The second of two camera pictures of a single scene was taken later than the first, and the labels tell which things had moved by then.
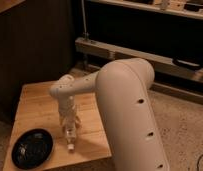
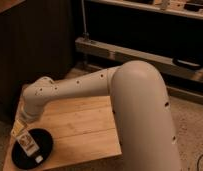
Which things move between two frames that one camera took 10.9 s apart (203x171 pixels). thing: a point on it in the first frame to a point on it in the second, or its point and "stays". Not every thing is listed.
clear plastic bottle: [70, 134] to [30, 146]
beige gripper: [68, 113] to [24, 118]
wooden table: [39, 108] stays
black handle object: [189, 64] stays
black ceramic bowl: [31, 148] stays
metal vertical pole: [86, 34] stays
